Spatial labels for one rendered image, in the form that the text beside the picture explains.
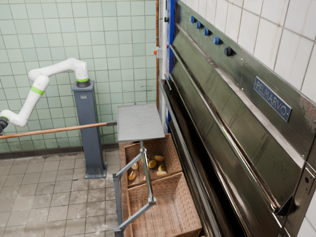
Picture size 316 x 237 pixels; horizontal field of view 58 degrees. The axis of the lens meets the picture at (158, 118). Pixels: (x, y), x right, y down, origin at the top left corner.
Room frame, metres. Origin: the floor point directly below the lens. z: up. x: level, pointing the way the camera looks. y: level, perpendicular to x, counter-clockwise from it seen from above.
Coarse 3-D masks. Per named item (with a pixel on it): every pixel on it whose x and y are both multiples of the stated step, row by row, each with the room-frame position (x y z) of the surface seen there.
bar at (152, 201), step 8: (144, 152) 1.62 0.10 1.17; (136, 160) 1.64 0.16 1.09; (144, 160) 1.53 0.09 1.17; (128, 168) 1.63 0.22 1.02; (144, 168) 1.46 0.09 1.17; (112, 176) 1.61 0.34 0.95; (120, 176) 1.63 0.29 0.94; (152, 192) 1.24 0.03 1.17; (120, 200) 1.64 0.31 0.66; (152, 200) 1.17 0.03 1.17; (120, 208) 1.61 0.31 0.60; (144, 208) 1.17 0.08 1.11; (120, 216) 1.61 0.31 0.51; (136, 216) 1.16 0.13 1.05; (120, 224) 1.61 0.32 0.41; (128, 224) 1.15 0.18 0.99; (120, 232) 1.13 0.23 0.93
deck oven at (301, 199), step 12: (192, 84) 1.79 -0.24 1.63; (312, 144) 0.62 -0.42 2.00; (312, 156) 0.61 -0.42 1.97; (312, 168) 0.59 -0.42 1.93; (300, 180) 0.62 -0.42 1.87; (312, 180) 0.58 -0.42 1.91; (300, 192) 0.60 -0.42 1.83; (312, 192) 0.56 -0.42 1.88; (300, 204) 0.59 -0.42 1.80; (276, 216) 0.67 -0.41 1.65; (288, 216) 0.62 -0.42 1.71; (300, 216) 0.57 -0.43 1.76; (288, 228) 0.60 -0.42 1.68
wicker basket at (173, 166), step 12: (132, 144) 2.28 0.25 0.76; (144, 144) 2.30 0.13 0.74; (156, 144) 2.31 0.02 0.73; (168, 144) 2.27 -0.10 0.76; (132, 156) 2.28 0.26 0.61; (168, 156) 2.17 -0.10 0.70; (132, 168) 2.12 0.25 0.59; (156, 168) 2.12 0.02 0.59; (168, 168) 2.07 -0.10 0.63; (180, 168) 1.84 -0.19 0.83; (132, 180) 1.95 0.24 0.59; (144, 180) 1.77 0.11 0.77
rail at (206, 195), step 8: (160, 80) 2.29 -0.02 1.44; (168, 96) 1.99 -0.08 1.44; (168, 104) 1.88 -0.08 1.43; (176, 120) 1.63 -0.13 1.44; (184, 136) 1.44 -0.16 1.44; (184, 144) 1.37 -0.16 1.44; (192, 160) 1.21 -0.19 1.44; (200, 176) 1.09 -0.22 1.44; (200, 184) 1.03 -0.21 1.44; (208, 200) 0.93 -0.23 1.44; (208, 208) 0.89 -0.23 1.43; (216, 216) 0.84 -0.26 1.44; (216, 224) 0.80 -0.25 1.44
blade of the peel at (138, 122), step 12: (120, 108) 2.28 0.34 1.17; (132, 108) 2.27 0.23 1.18; (144, 108) 2.26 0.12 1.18; (156, 108) 2.24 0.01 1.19; (120, 120) 2.07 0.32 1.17; (132, 120) 2.06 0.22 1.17; (144, 120) 2.05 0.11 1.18; (156, 120) 2.04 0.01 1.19; (120, 132) 1.89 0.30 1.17; (132, 132) 1.88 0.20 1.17; (144, 132) 1.87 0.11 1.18; (156, 132) 1.86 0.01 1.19
